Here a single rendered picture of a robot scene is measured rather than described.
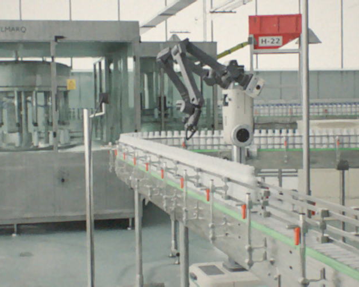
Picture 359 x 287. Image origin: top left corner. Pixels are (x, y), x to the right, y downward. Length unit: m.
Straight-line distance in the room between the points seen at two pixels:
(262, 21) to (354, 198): 3.81
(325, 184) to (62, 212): 3.10
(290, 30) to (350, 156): 5.29
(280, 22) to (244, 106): 6.69
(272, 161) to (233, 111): 1.63
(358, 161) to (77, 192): 3.19
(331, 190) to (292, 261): 6.63
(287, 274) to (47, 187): 6.00
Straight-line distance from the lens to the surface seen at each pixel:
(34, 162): 7.95
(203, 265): 5.13
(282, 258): 2.18
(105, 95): 3.51
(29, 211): 8.01
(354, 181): 8.74
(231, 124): 4.83
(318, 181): 8.69
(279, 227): 2.31
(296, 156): 6.37
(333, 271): 1.85
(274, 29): 11.43
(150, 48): 10.00
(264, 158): 6.36
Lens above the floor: 1.39
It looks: 3 degrees down
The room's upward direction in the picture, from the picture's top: 1 degrees counter-clockwise
